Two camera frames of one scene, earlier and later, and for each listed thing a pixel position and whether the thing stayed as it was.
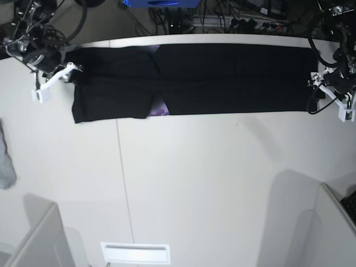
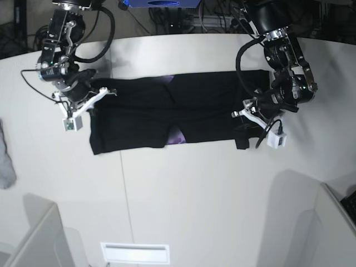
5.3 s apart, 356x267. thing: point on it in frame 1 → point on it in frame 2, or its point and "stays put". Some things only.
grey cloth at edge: (8, 173) stays put
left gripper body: (43, 53) → (74, 95)
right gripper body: (340, 82) → (290, 88)
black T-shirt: (133, 82) → (147, 112)
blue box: (183, 4) stays put
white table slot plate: (114, 252) stays put
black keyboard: (349, 204) stays put
